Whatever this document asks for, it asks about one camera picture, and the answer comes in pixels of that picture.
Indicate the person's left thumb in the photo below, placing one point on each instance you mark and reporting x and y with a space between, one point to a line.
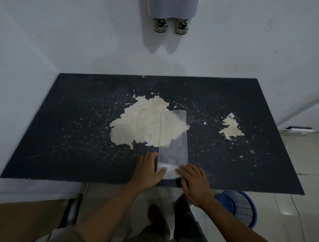
161 172

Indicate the dark shoe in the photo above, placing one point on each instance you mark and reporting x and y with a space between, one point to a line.
155 217

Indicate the grey metal table leg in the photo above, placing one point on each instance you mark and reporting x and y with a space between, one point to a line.
72 212

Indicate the person's right forearm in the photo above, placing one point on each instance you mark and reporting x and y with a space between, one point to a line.
225 222

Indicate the dark grey trousers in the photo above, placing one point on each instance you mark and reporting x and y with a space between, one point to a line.
185 224

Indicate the person's right thumb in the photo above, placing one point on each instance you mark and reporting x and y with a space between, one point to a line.
184 185

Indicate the person's right hand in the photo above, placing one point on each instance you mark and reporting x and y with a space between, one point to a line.
198 185

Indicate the brown wooden cabinet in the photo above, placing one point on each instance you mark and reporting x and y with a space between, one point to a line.
27 220

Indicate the person's left forearm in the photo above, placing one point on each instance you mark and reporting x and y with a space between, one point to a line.
109 213

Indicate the person's left hand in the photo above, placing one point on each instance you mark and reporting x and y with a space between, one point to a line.
145 173

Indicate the mug with coffee cup print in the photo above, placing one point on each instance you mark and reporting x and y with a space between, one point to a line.
160 25
182 26

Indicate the clear plastic bag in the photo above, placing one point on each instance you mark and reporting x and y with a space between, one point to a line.
173 147

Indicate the blue plastic mesh basket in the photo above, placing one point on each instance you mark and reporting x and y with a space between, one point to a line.
238 205

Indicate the white flat box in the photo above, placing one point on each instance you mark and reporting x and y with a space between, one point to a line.
296 129

